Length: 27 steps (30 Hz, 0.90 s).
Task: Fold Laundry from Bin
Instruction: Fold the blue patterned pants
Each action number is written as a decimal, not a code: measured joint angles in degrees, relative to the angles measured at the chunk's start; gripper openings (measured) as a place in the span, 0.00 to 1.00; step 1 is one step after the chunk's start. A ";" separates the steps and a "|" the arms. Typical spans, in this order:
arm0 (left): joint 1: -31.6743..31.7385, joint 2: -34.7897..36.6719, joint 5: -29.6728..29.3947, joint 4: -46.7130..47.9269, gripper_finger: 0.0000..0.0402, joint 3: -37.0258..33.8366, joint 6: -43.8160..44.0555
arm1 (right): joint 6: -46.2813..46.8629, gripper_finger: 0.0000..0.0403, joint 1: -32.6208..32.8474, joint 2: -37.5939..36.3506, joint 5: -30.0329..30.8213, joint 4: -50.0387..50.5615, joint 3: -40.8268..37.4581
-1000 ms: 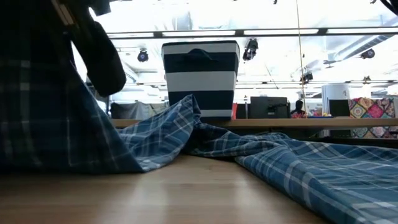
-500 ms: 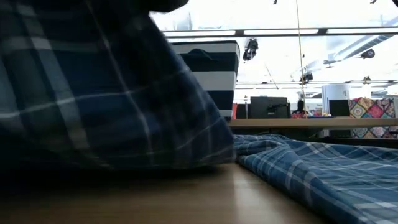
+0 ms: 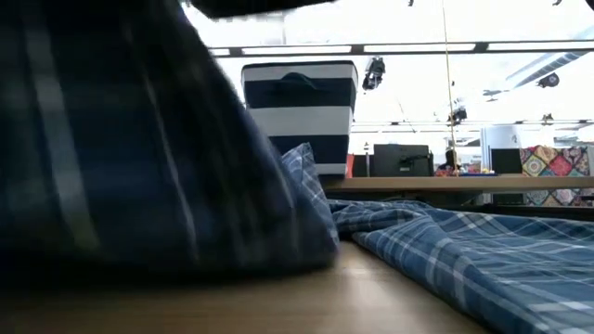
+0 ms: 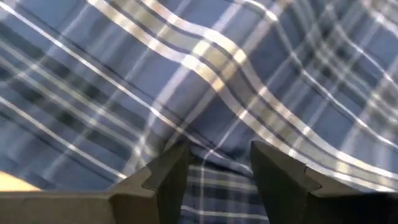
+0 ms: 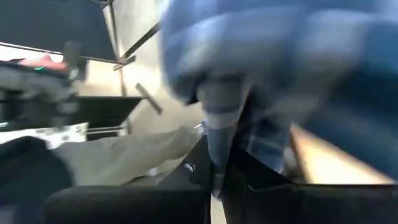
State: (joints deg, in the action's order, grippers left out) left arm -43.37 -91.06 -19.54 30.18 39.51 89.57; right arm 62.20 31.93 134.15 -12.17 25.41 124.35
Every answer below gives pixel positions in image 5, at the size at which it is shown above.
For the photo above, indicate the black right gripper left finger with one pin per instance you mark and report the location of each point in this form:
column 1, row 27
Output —
column 124, row 205

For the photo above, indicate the blue plaid pants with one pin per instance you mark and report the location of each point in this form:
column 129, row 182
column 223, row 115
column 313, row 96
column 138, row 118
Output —
column 264, row 46

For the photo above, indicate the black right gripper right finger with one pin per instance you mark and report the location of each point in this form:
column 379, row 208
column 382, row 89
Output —
column 311, row 205

